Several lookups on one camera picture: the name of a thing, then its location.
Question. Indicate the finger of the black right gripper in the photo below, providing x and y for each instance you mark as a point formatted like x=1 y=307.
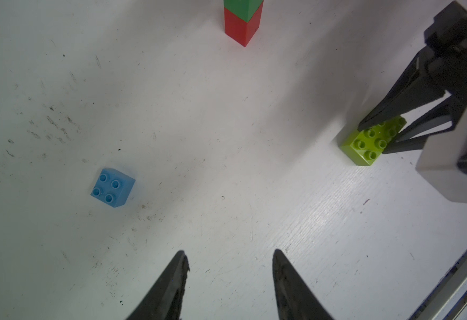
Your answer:
x=414 y=88
x=409 y=139

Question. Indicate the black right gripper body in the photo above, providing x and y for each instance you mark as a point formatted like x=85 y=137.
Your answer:
x=447 y=37

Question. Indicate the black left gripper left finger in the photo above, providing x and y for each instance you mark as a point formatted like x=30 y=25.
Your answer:
x=164 y=300

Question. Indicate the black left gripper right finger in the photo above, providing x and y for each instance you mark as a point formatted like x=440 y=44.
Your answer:
x=294 y=299

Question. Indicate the lime green long lego brick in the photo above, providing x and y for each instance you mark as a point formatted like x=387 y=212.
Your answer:
x=364 y=147

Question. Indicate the red square lego brick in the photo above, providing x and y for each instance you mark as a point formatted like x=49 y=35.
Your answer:
x=239 y=30

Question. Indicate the green square lego brick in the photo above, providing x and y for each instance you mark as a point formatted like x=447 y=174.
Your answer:
x=244 y=9

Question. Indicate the blue square lego brick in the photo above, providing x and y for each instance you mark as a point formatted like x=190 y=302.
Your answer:
x=113 y=187

